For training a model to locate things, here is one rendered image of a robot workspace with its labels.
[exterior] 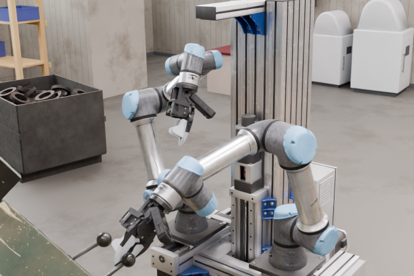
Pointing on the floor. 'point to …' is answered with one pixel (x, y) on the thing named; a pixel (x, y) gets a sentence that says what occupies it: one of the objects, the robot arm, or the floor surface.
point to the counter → (212, 81)
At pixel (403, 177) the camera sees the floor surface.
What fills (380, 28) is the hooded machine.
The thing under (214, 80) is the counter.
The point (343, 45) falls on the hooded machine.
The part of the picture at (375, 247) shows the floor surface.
